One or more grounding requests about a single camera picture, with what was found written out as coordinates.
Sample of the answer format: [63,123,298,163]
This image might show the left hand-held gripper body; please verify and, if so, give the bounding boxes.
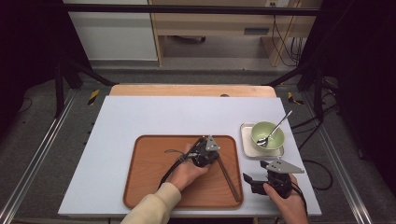
[190,134,220,167]

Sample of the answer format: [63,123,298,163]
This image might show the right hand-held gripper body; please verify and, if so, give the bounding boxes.
[264,159,305,199]

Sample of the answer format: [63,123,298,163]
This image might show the white square plate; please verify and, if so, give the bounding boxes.
[240,122,285,159]

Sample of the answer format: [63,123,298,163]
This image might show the green bowl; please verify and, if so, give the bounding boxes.
[250,120,286,152]

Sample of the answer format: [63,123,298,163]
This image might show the metal spoon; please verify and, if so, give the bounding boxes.
[256,110,293,147]

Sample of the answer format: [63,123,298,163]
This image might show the brown wooden tray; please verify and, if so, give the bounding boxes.
[123,134,245,209]

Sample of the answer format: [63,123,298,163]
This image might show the person's left hand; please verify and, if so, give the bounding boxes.
[167,144,211,192]

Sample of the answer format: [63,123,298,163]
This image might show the person's right hand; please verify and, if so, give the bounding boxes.
[262,173,309,224]

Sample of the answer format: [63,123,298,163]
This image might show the light wooden board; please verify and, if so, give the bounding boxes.
[109,83,277,98]

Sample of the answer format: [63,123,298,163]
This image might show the yellow and black tape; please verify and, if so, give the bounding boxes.
[287,91,304,105]
[88,89,101,106]

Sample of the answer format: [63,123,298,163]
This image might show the black metal stand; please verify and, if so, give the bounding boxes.
[54,55,117,119]
[266,62,325,120]

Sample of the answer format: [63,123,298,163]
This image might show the black curtain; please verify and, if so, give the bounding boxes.
[303,0,396,196]
[0,0,92,134]

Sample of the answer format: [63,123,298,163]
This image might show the light wooden desk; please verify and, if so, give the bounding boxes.
[148,0,323,67]

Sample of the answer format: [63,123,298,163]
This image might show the black horizontal bar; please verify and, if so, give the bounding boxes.
[62,3,321,17]

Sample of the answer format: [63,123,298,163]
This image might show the white cabinet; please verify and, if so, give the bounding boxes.
[63,0,159,62]

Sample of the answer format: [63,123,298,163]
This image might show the right hand-held gripper cable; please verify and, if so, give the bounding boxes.
[290,181,310,217]

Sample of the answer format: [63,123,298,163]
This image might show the aluminium floor rail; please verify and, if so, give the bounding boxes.
[300,92,374,224]
[0,90,78,224]

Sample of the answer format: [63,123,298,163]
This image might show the hanging black cables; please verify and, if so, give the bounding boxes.
[270,15,304,67]

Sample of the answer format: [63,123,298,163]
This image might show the thin black floor cable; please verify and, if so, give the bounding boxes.
[17,96,34,115]

